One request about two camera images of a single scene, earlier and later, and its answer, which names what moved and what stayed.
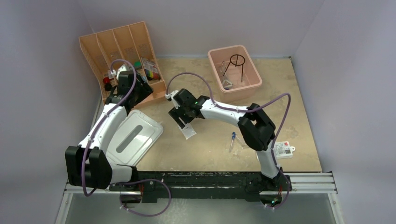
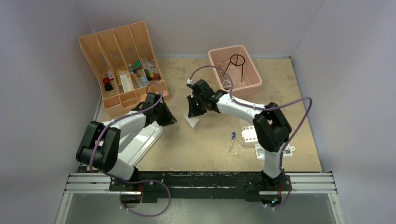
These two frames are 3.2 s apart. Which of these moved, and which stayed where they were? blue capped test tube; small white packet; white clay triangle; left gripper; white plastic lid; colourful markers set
Moved: small white packet; left gripper
Stayed: colourful markers set; white clay triangle; white plastic lid; blue capped test tube
